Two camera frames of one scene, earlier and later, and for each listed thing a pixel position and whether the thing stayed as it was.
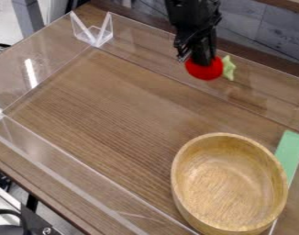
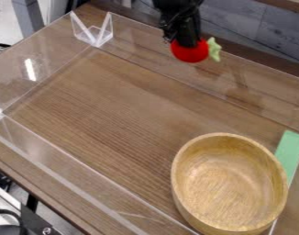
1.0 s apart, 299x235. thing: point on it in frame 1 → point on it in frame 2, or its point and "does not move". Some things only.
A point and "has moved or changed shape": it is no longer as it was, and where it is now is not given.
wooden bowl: (230, 183) does not move
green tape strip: (289, 151) does not move
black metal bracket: (34, 224) does not move
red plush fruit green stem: (218, 68) has moved or changed shape
